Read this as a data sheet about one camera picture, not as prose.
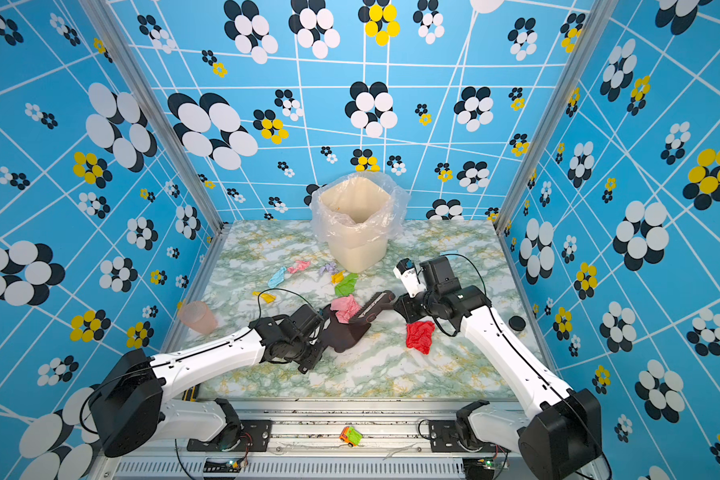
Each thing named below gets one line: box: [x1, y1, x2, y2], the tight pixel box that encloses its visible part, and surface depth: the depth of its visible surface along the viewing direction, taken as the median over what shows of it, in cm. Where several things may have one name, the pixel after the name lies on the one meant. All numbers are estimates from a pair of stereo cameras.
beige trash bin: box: [320, 176, 392, 274], surface depth 98 cm
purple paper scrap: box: [319, 262, 338, 276], surface depth 107 cm
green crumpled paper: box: [334, 273, 359, 297], surface depth 104 cm
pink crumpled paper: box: [330, 294, 361, 324], surface depth 96 cm
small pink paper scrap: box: [288, 260, 311, 274], surface depth 109 cm
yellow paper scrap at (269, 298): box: [252, 291, 277, 303], surface depth 101 cm
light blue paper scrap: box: [268, 266, 287, 289], surface depth 106 cm
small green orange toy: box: [340, 426, 363, 448], surface depth 74 cm
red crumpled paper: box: [406, 321, 435, 355], surface depth 91 cm
